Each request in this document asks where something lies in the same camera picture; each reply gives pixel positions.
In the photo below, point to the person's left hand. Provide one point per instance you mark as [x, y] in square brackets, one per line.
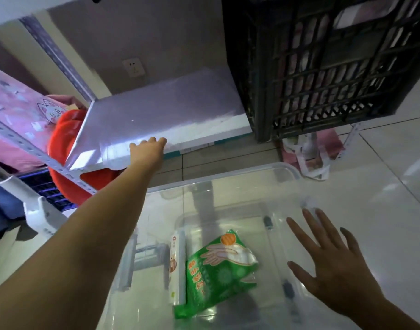
[148, 156]

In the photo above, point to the person's right hand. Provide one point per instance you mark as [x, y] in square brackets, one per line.
[340, 278]

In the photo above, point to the person's right thumb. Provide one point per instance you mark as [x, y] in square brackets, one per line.
[301, 273]

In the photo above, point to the person's left fingers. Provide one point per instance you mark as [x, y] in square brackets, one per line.
[151, 141]

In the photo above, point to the person's right middle finger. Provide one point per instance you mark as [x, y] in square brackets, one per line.
[315, 228]

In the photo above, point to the person's right little finger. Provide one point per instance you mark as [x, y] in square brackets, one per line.
[350, 242]

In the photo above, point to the person's left forearm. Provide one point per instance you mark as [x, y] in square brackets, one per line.
[75, 250]

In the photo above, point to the person's right forearm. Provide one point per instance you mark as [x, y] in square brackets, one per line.
[385, 316]

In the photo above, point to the white metal shelf rack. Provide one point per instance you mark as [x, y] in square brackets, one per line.
[161, 109]

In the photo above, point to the pink white carrier bag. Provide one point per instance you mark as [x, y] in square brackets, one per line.
[313, 154]

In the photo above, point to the green glove packet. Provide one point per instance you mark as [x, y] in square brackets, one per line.
[216, 274]

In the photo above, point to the red plastic basin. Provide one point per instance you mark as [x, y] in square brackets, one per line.
[63, 133]

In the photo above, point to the clear plastic storage box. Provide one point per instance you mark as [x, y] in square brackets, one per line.
[230, 202]

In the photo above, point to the blue plastic crate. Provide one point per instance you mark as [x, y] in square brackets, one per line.
[48, 190]

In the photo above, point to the white narrow wrap box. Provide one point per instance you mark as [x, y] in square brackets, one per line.
[177, 268]

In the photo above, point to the black plastic crate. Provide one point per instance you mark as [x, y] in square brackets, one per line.
[265, 65]

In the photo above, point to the pink cat print box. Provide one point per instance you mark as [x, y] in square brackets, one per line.
[17, 109]

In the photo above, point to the pink white packets in crate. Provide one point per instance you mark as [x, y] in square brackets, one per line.
[309, 78]

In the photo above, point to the blue cloth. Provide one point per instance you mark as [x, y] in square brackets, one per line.
[3, 209]

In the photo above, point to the white wall socket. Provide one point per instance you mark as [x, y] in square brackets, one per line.
[134, 67]

